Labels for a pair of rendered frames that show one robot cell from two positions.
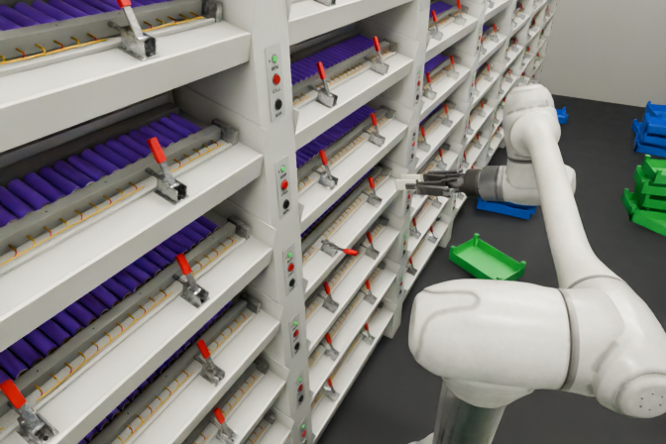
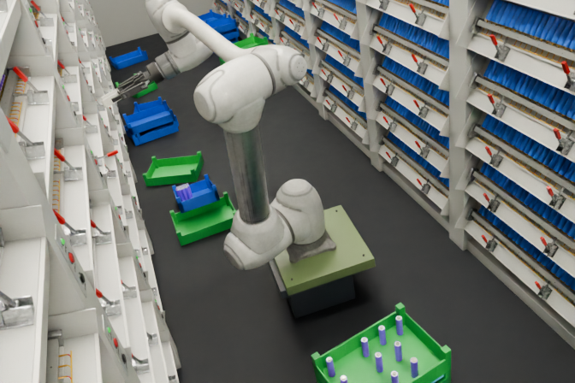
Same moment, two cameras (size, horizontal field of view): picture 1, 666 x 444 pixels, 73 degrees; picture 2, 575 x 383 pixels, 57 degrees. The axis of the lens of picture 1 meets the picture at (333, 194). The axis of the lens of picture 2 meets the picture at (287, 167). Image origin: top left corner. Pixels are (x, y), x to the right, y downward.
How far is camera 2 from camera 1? 87 cm
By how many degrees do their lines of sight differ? 38
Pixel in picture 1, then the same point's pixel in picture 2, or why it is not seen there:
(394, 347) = (161, 256)
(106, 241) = (42, 122)
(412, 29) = not seen: outside the picture
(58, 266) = (38, 134)
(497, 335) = (240, 77)
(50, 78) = not seen: outside the picture
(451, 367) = (232, 103)
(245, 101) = (26, 44)
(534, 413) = not seen: hidden behind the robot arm
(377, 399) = (178, 287)
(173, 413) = (103, 262)
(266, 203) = (67, 112)
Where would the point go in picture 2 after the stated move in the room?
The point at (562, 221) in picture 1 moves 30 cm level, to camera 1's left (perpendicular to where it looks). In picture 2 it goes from (223, 44) to (149, 85)
